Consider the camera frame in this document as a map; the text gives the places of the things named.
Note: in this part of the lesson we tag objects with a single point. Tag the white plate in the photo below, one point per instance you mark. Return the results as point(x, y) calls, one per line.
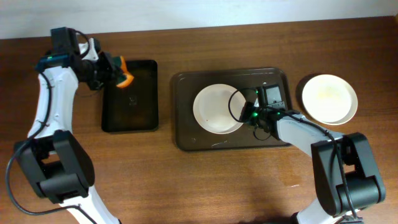
point(331, 107)
point(327, 82)
point(212, 107)

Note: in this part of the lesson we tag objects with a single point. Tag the green orange sponge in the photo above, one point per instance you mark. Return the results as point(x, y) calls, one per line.
point(125, 78)

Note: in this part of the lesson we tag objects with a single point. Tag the small black tray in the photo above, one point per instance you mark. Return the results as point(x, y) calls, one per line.
point(135, 107)

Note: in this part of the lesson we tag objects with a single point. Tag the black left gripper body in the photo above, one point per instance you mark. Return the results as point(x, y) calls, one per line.
point(109, 66)

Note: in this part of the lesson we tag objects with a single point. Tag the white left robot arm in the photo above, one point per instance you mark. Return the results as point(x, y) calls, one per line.
point(53, 161)

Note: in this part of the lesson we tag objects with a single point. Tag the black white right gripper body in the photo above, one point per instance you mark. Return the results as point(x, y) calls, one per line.
point(246, 113)

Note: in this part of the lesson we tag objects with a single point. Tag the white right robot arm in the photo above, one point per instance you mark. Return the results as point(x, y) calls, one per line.
point(347, 178)

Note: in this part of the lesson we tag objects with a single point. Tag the large brown tray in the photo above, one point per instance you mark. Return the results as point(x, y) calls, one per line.
point(190, 136)

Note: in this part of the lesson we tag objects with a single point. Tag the white plate back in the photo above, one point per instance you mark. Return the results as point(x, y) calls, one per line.
point(327, 82)

